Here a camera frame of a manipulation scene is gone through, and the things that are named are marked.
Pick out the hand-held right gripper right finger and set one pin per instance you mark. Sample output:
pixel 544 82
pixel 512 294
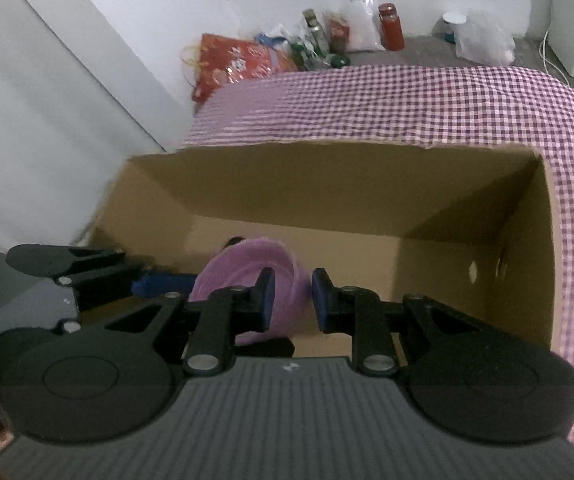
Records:
pixel 319 305

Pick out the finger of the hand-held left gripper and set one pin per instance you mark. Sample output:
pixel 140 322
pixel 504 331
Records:
pixel 167 284

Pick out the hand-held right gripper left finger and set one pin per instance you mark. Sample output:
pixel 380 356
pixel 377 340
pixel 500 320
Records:
pixel 266 300

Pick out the purple plastic lid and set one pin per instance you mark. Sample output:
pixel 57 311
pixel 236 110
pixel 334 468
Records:
pixel 247 265

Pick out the large cardboard box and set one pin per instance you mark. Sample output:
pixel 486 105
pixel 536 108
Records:
pixel 367 195

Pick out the white door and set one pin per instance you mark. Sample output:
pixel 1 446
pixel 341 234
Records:
pixel 17 110

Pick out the purple checkered tablecloth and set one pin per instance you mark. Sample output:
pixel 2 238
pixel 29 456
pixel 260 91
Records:
pixel 417 105

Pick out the red patterned gift bag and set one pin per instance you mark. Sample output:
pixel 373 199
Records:
pixel 237 65

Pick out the green glass bottle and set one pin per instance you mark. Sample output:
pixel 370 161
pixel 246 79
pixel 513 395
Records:
pixel 298 55

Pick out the brown spice jar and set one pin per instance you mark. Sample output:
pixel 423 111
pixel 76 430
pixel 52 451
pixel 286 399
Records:
pixel 338 35

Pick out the white filled plastic bag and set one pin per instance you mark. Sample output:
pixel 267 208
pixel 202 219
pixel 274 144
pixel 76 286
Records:
pixel 364 25

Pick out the red jar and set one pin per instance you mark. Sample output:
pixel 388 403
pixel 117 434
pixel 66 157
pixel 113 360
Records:
pixel 392 30

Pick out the white lidded teal cup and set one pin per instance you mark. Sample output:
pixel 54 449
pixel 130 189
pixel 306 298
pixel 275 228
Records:
pixel 452 22

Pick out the clear crumpled plastic bag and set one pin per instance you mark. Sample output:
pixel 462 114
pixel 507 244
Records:
pixel 484 40

